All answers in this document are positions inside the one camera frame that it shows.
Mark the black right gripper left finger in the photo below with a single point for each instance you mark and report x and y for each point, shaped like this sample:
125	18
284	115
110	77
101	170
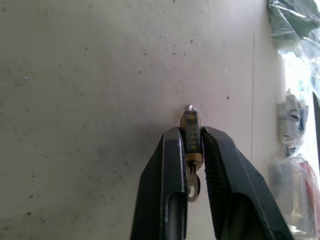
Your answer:
160	185

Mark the clear bag with grey parts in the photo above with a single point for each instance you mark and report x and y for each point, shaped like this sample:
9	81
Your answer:
293	120

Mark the clear bag with green contents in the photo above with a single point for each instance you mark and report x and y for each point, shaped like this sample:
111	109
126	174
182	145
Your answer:
295	22

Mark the black pointed object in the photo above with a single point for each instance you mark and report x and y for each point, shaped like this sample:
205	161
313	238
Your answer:
316	105

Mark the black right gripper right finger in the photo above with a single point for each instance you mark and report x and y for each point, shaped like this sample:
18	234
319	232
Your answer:
235	185

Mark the clear bag with red contents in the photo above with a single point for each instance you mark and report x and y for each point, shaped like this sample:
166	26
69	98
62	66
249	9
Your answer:
297	190

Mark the silver key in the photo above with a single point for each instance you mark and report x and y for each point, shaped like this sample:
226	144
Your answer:
193	186

